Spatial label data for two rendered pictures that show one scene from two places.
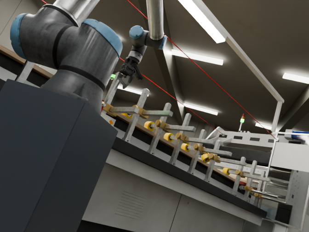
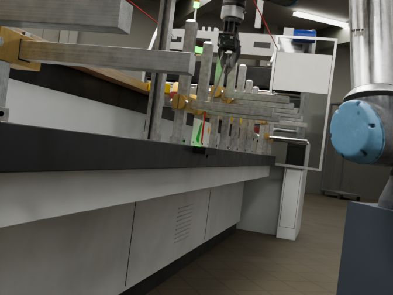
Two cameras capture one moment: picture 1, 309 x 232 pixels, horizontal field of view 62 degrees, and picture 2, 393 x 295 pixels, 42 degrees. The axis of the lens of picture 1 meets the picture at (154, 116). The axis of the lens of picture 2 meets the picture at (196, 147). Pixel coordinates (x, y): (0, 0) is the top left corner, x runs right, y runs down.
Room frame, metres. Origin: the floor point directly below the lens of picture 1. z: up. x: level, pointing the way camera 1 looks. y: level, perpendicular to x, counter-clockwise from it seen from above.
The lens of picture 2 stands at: (0.05, 1.54, 0.70)
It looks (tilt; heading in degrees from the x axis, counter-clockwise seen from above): 0 degrees down; 323
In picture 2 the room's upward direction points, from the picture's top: 7 degrees clockwise
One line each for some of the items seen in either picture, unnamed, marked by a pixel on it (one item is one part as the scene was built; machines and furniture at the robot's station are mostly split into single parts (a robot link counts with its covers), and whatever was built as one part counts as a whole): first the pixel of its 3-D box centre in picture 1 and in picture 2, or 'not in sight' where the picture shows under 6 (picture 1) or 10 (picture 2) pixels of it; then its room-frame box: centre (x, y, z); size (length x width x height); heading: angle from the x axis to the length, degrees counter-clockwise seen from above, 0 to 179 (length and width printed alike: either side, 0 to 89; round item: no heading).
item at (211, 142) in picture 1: (189, 139); (250, 106); (2.07, -0.34, 0.95); 0.50 x 0.04 x 0.04; 37
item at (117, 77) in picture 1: (106, 103); (201, 102); (1.64, 0.32, 0.87); 0.03 x 0.03 x 0.48; 37
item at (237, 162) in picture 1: (227, 160); (273, 116); (2.32, -0.78, 0.94); 0.36 x 0.03 x 0.03; 37
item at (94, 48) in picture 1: (91, 54); not in sight; (0.76, 0.26, 0.79); 0.17 x 0.15 x 0.18; 79
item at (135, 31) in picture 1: (138, 36); not in sight; (1.47, 0.28, 1.32); 0.12 x 0.12 x 0.09; 79
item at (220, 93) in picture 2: (140, 112); (219, 93); (1.81, 0.11, 0.94); 0.13 x 0.06 x 0.05; 127
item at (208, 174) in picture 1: (211, 164); (251, 124); (2.40, -0.67, 0.88); 0.03 x 0.03 x 0.48; 37
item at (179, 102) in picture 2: not in sight; (183, 103); (1.50, 0.51, 0.84); 0.13 x 0.06 x 0.05; 127
